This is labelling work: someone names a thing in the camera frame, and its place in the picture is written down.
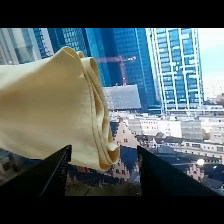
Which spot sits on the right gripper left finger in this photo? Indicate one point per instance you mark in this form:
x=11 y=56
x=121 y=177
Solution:
x=43 y=176

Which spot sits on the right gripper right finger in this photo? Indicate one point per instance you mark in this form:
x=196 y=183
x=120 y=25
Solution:
x=166 y=178

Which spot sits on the pale yellow T-shirt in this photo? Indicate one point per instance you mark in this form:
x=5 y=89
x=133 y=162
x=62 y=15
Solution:
x=50 y=110

